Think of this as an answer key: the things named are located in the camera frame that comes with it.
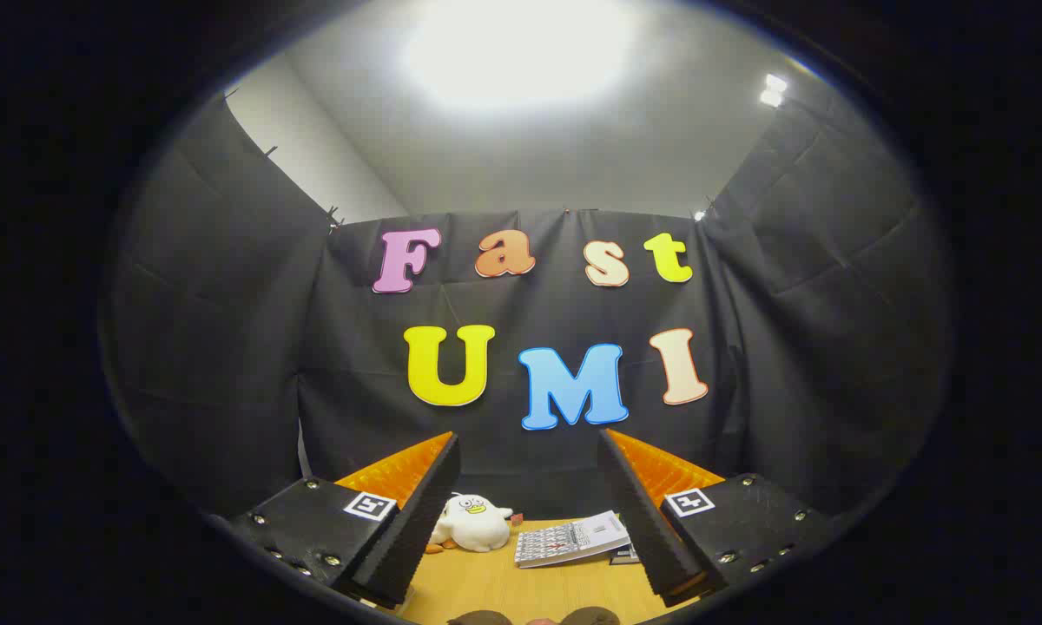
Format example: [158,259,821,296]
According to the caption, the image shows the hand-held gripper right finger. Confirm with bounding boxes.
[597,428,836,609]

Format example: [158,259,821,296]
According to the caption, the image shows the large ceiling light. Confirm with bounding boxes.
[404,0,639,114]

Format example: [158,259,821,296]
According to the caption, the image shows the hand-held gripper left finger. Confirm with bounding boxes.
[228,431,462,610]

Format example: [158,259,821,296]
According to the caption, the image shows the patterned cover book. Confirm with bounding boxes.
[514,510,632,569]

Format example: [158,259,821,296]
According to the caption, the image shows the white duck plush toy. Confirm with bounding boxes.
[430,492,515,554]

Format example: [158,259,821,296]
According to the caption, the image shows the black backdrop cloth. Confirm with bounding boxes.
[100,82,956,522]

